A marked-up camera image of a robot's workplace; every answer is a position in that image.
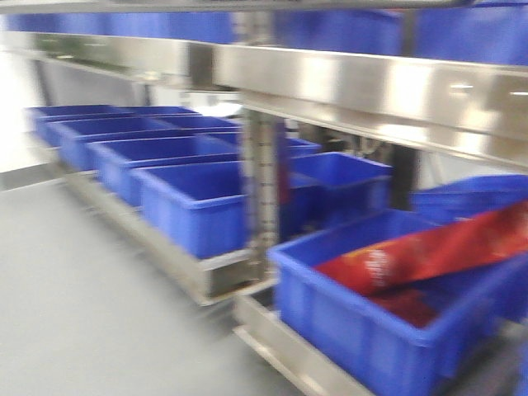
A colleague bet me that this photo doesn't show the blue bin row front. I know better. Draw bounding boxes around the blue bin row front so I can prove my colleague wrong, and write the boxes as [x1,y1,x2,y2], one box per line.
[133,161,249,259]

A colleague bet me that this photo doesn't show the red package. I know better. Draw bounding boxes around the red package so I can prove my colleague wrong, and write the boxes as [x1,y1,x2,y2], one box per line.
[315,201,527,328]

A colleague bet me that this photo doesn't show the blue bin with red bags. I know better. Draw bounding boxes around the blue bin with red bags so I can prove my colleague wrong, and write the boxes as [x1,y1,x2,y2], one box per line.
[267,210,527,395]

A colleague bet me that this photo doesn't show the steel rack post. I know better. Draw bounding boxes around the steel rack post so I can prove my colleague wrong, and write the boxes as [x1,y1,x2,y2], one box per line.
[241,12,285,282]

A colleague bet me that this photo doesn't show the steel shelf front rail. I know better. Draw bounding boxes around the steel shelf front rail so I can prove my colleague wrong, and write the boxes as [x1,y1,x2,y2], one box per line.
[1,31,527,169]

